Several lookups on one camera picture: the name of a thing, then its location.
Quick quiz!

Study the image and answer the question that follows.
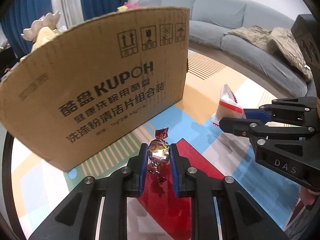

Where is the pink plush toy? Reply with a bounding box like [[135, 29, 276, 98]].
[[124, 2, 139, 10]]

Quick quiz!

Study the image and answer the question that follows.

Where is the white lotus fruit bowl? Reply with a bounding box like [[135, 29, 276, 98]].
[[21, 11, 61, 42]]

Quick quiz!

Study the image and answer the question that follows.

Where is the colourful patchwork tablecloth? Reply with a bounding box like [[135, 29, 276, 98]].
[[11, 51, 299, 237]]

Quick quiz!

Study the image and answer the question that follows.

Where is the grey sectional sofa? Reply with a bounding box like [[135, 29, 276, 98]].
[[138, 0, 316, 98]]

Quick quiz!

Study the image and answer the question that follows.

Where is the red foil candy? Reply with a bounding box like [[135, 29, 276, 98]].
[[148, 127, 170, 184]]

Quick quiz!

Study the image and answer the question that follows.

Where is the person's right hand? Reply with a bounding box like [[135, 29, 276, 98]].
[[299, 186, 319, 210]]

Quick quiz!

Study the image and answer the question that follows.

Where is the clear white red packet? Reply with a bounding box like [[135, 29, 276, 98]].
[[211, 84, 246, 127]]

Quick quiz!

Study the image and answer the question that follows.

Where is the gold mountain-shaped tin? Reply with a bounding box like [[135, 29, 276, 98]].
[[31, 27, 62, 52]]

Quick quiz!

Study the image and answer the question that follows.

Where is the yellow plush toy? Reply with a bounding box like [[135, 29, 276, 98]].
[[117, 5, 129, 12]]

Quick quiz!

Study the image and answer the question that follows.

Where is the beige jacket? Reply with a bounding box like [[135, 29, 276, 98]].
[[226, 25, 313, 82]]

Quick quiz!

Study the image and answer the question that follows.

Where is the brown cardboard box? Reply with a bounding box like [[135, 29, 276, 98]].
[[1, 6, 190, 171]]

